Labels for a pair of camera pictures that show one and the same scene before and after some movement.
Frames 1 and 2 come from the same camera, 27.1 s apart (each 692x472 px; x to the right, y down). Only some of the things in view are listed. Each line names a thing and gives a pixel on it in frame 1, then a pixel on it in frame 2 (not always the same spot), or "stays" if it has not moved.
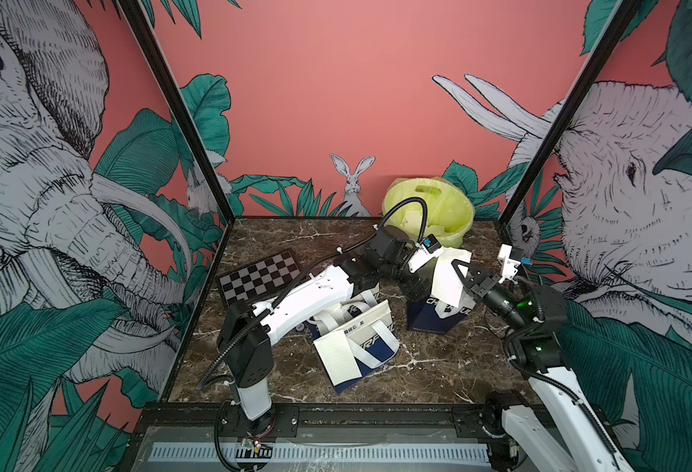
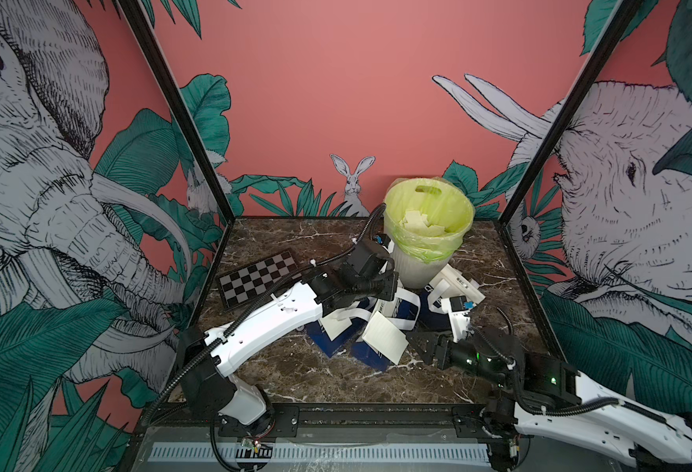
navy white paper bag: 371,334 → 401,313
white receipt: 338,358 → 385,337
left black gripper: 420,291 → 389,278
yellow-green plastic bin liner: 450,210 stays
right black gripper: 486,283 → 440,347
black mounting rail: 325,422 stays
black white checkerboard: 260,278 stays
